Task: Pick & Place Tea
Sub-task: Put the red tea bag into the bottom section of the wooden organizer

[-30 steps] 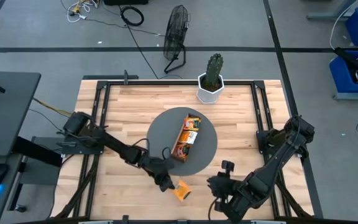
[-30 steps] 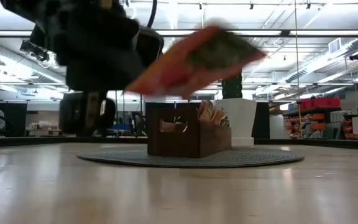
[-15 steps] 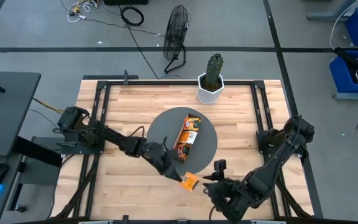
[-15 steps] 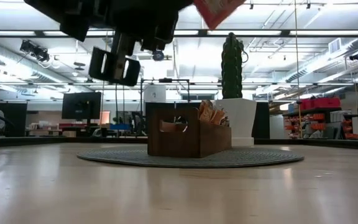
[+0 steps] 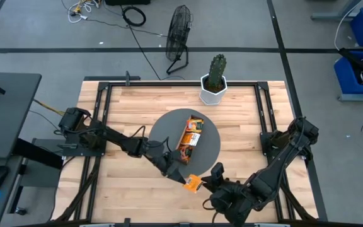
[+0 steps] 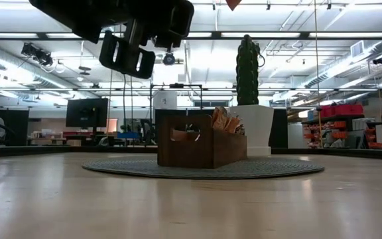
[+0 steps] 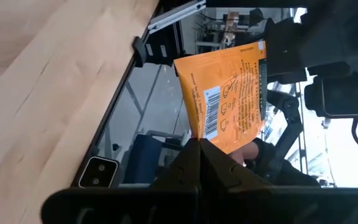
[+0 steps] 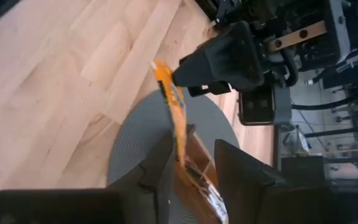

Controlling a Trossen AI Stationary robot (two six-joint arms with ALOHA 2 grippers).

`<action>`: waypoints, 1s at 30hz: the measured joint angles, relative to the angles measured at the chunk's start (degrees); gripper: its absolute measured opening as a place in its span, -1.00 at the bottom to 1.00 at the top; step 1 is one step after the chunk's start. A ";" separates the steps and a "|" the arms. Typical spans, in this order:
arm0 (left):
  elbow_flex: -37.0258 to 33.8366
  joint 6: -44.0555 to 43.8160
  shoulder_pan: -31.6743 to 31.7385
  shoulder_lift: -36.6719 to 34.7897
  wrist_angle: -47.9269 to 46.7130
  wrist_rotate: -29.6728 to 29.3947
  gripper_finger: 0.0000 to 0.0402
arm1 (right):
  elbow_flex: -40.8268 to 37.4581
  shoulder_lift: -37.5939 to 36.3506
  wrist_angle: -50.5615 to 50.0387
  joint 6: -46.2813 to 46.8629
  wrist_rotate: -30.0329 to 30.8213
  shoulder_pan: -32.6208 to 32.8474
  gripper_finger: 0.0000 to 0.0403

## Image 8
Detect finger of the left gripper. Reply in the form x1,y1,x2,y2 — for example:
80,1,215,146
172,21,265,92
187,81,232,98

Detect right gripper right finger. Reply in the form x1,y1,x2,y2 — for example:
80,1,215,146
213,139,288,224

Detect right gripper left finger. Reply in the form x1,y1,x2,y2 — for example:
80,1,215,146
106,132,178,224

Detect orange tea packet with barcode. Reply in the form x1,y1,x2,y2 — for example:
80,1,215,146
150,59,230,224

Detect brown wooden tea organizer box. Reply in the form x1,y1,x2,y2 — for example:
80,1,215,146
174,123,227,224

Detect grey round woven mat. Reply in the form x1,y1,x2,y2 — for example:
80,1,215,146
105,88,241,224

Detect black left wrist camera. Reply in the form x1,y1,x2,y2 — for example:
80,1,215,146
238,83,293,126

